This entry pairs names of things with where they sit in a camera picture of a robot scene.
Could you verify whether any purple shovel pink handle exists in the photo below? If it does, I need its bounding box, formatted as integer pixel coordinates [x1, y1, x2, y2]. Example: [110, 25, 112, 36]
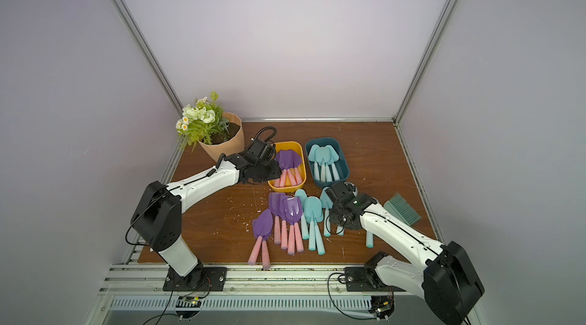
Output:
[261, 240, 271, 271]
[275, 150, 290, 188]
[269, 192, 282, 245]
[248, 209, 273, 265]
[282, 150, 298, 186]
[280, 195, 304, 255]
[289, 150, 303, 186]

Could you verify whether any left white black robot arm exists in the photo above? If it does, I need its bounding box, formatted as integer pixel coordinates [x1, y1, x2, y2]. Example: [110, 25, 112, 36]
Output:
[130, 126, 282, 287]

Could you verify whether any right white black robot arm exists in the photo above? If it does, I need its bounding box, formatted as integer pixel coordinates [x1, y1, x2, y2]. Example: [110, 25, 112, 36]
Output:
[325, 182, 485, 324]

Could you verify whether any yellow storage box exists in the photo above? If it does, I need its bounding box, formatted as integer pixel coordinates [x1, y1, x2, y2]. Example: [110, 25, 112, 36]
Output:
[268, 141, 307, 193]

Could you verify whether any dark teal storage box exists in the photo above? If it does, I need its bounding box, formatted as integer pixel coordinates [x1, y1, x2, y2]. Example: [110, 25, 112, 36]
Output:
[304, 137, 350, 188]

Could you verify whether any terracotta flower pot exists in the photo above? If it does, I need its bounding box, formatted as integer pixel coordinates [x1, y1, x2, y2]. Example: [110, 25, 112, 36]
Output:
[199, 111, 245, 161]

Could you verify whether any white flowers green plant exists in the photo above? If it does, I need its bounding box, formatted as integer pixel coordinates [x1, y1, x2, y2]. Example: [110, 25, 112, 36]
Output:
[175, 91, 230, 149]

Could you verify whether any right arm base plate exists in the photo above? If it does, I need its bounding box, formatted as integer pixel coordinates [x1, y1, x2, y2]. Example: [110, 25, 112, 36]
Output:
[343, 266, 404, 292]

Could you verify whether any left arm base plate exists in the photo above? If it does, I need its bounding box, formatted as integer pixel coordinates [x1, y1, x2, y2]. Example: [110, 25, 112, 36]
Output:
[163, 265, 227, 292]

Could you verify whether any aluminium front rail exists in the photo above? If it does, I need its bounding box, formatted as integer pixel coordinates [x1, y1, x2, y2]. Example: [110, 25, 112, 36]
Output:
[98, 262, 475, 298]

